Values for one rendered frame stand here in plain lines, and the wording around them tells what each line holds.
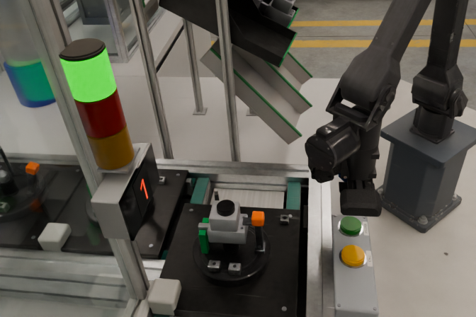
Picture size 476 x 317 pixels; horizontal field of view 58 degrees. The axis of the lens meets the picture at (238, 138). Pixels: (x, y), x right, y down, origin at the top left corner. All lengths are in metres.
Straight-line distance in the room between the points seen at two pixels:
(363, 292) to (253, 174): 0.35
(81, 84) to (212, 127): 0.84
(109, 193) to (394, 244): 0.64
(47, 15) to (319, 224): 0.62
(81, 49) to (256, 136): 0.82
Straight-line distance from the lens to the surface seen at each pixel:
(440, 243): 1.02
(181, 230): 0.86
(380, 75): 0.64
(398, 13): 0.67
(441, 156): 0.91
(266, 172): 0.98
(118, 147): 0.55
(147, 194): 0.62
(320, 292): 0.78
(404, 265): 0.96
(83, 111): 0.52
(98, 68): 0.49
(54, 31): 0.50
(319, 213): 0.90
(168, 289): 0.76
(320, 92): 1.45
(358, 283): 0.79
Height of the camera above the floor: 1.60
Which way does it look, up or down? 37 degrees down
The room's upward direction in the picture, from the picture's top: 5 degrees counter-clockwise
